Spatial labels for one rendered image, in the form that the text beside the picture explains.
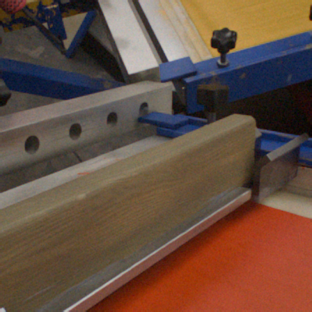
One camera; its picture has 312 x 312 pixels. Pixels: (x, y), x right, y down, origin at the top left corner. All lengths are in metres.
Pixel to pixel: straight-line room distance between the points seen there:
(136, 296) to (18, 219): 0.15
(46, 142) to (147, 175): 0.24
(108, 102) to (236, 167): 0.23
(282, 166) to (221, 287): 0.19
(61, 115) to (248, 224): 0.25
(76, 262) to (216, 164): 0.18
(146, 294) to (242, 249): 0.12
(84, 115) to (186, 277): 0.28
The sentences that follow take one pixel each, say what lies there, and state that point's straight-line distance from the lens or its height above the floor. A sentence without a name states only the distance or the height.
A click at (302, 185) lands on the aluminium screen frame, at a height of 1.23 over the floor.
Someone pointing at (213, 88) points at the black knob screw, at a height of 1.24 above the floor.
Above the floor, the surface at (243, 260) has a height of 1.23.
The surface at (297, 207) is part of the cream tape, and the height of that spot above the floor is 1.23.
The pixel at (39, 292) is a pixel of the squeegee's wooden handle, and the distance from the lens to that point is 0.35.
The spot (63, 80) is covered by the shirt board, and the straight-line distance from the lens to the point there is 1.14.
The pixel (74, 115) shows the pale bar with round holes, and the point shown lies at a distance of 0.64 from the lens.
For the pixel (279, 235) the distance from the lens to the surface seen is 0.54.
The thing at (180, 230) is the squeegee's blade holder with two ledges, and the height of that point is 1.25.
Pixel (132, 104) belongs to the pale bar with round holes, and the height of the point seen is 1.16.
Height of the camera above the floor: 1.53
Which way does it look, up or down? 37 degrees down
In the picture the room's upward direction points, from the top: 31 degrees clockwise
